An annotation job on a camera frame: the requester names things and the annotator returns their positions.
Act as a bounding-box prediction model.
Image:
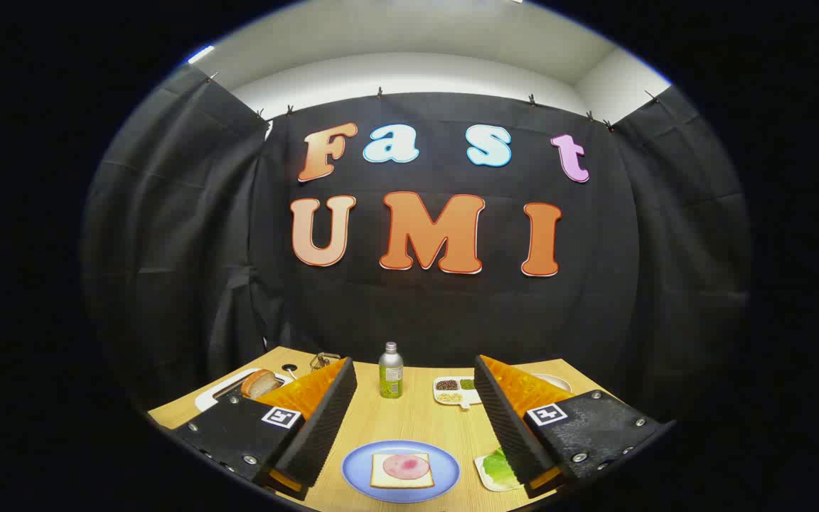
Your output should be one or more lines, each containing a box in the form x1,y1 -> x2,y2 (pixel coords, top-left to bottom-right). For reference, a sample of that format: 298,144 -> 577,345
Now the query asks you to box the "pink ham slice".
382,454 -> 431,480

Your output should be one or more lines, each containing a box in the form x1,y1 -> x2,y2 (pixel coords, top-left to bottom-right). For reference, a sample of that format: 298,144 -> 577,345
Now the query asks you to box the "white toaster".
195,368 -> 295,413

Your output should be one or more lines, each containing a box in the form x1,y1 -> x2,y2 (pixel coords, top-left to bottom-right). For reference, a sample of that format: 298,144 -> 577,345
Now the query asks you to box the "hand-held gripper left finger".
170,357 -> 358,501

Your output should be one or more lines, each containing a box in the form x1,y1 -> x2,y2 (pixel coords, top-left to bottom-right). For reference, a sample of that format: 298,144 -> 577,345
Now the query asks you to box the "white divided dish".
432,376 -> 483,411

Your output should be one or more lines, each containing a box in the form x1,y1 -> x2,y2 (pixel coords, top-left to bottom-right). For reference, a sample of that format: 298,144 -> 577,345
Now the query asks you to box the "black backdrop cloth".
81,64 -> 751,427

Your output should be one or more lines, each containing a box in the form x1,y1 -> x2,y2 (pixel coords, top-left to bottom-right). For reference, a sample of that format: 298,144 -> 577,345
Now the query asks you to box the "blue round plate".
341,440 -> 461,504

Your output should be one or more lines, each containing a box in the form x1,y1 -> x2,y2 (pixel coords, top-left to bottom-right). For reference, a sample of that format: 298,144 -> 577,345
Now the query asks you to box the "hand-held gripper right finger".
473,354 -> 666,498

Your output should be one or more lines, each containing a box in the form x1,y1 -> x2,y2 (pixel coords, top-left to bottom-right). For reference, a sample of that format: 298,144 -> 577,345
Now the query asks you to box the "green lettuce leaf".
482,447 -> 522,490

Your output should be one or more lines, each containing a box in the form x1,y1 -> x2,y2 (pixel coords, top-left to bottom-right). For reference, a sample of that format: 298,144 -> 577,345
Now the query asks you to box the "white bread slice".
370,452 -> 435,489

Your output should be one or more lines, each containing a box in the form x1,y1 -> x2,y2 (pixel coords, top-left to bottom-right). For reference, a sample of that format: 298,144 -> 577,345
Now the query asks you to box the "toasted brown bread slice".
241,369 -> 279,399

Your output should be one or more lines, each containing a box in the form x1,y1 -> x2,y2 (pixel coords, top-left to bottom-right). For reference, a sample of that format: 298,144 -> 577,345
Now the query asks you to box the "white square dish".
474,454 -> 524,493

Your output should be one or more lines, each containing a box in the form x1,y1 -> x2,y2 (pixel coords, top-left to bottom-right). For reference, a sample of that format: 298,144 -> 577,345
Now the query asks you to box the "silver bottle with green label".
378,341 -> 405,399

